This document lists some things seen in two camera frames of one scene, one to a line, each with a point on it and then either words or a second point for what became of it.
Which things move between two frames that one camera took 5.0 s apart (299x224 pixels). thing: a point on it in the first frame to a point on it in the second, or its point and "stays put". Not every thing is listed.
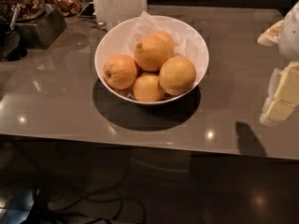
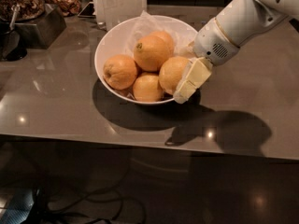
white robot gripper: x=290 y=35 to x=212 y=43
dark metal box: x=41 y=33 stays put
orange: x=166 y=36 stays put
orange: x=177 y=76 stays put
